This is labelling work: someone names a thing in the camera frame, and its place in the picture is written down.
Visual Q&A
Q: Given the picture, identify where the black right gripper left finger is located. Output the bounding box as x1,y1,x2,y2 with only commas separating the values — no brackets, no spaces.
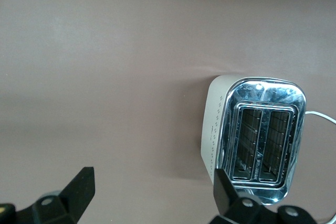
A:
15,166,96,224

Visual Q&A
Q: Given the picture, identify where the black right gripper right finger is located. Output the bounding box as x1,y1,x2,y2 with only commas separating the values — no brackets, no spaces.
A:
209,168,279,224

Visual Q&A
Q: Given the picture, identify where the white toaster power cord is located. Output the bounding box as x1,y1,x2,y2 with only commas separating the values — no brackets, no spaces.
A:
304,110,336,224

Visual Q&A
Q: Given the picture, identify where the brown table cover sheet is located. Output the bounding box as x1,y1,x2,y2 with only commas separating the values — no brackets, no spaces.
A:
0,0,336,224

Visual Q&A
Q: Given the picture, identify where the cream and chrome two-slot toaster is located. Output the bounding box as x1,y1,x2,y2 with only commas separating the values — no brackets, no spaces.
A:
201,74,307,206

